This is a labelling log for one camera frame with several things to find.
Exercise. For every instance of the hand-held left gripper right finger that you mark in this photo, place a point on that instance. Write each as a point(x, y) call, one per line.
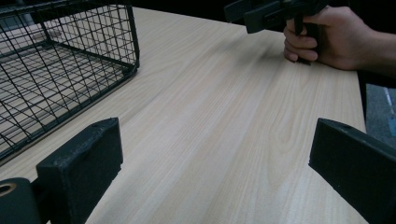
point(355, 165)

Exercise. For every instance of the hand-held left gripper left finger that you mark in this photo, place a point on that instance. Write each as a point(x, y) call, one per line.
point(81, 165)

